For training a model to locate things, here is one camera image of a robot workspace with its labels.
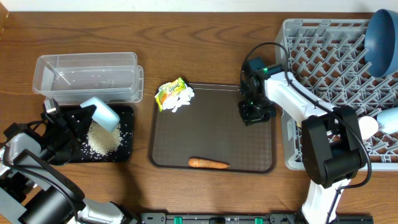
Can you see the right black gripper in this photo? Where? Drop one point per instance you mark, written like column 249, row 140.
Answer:
column 251, row 119

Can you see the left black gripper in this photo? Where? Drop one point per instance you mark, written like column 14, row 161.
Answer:
column 67, row 121

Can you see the light blue rice bowl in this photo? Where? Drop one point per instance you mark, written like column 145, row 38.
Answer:
column 103, row 115

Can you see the white tissue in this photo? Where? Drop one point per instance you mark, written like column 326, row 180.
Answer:
column 181, row 99

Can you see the orange carrot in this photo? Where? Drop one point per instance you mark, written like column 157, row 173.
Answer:
column 208, row 164

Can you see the yellow green snack wrapper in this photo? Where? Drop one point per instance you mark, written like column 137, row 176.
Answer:
column 168, row 94

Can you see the pink cup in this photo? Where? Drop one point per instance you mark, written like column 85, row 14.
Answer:
column 368, row 127

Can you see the light blue cup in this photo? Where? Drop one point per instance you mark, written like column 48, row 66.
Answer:
column 388, row 120

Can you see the dark blue plate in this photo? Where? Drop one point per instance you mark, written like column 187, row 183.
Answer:
column 381, row 42

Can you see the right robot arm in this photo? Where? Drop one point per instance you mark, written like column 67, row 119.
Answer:
column 332, row 143

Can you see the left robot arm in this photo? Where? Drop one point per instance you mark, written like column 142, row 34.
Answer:
column 32, row 191

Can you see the grey dishwasher rack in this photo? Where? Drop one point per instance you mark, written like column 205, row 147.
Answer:
column 327, row 56

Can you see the black plastic tray bin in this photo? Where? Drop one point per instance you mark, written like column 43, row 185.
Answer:
column 126, row 115

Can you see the white rice pile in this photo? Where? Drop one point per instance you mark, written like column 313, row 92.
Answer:
column 101, row 143

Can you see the brown serving tray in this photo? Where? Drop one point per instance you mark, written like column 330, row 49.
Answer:
column 211, row 128

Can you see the clear plastic bin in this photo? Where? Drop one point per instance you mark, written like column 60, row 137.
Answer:
column 71, row 79

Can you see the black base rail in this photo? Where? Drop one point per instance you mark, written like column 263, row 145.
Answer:
column 274, row 218

